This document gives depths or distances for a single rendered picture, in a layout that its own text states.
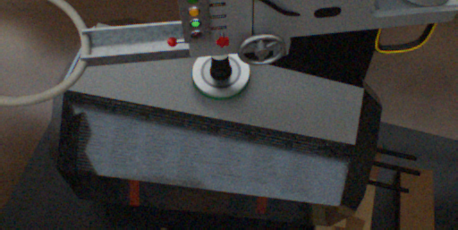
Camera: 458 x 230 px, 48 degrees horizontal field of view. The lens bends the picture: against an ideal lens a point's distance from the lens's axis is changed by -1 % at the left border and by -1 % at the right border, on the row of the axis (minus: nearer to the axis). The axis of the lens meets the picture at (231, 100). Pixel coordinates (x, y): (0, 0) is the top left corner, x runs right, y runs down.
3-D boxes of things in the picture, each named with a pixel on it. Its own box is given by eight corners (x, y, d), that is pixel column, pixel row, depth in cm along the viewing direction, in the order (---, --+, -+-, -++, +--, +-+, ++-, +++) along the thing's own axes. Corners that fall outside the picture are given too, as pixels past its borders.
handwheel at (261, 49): (279, 40, 168) (283, 10, 155) (284, 65, 162) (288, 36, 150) (233, 45, 167) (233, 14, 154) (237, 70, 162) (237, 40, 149)
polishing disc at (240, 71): (243, 101, 186) (243, 99, 185) (186, 92, 188) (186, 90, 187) (253, 54, 196) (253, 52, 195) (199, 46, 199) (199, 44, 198)
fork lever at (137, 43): (282, 13, 182) (283, 4, 178) (291, 57, 172) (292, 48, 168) (85, 29, 177) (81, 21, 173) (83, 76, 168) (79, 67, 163)
